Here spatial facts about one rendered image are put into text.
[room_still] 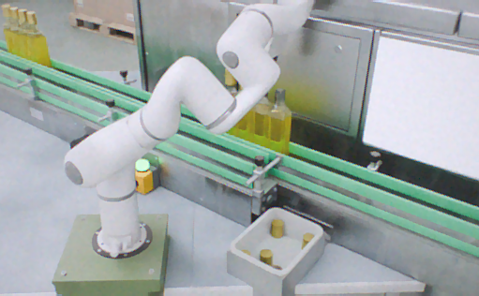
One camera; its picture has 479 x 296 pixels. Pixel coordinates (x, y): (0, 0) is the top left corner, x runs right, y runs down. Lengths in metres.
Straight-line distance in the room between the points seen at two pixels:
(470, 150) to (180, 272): 0.81
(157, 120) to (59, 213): 0.73
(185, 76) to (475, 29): 0.68
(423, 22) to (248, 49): 0.50
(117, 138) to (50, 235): 0.60
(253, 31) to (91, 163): 0.43
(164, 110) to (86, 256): 0.50
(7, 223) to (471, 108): 1.33
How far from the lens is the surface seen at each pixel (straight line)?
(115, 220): 1.26
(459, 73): 1.32
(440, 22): 1.31
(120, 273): 1.26
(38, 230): 1.59
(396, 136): 1.43
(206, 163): 1.49
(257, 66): 0.99
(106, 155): 1.02
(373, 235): 1.39
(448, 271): 1.36
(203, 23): 1.72
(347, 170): 1.43
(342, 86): 1.44
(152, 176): 1.64
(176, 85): 0.96
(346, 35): 1.39
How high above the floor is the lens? 1.71
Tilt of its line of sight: 31 degrees down
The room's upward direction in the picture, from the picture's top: straight up
